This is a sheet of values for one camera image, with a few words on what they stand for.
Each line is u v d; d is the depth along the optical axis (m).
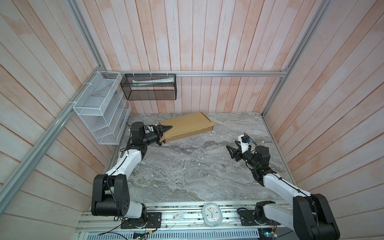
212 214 0.73
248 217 0.73
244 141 0.72
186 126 0.80
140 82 0.91
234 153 0.75
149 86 1.04
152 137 0.73
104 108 0.67
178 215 0.74
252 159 0.71
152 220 0.73
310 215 0.42
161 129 0.73
